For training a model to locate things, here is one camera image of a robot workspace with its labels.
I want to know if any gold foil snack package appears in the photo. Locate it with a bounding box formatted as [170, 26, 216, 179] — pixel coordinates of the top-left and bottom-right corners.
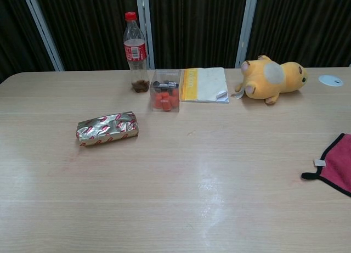
[75, 111, 140, 149]

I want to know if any pink cloth with black trim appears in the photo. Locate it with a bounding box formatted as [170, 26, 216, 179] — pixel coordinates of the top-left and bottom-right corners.
[301, 132, 351, 198]

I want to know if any clear box of orange caps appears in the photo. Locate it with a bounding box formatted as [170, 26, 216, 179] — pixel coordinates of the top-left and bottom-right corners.
[149, 69, 183, 113]

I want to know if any yellow and white notebook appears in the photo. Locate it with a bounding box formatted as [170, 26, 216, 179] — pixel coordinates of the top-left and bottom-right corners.
[181, 67, 230, 104]

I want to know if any grey partition frame post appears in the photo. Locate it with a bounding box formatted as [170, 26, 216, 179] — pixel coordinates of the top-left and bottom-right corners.
[135, 0, 156, 70]
[235, 0, 259, 69]
[21, 0, 65, 72]

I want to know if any cola bottle with red cap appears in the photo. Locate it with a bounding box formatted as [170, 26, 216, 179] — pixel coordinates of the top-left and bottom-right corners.
[123, 12, 150, 94]

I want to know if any white round cable grommet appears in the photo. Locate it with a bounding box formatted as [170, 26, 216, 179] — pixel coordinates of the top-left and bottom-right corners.
[318, 74, 344, 87]

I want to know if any yellow plush toy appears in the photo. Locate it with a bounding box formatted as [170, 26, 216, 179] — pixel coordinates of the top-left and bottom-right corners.
[234, 54, 309, 105]

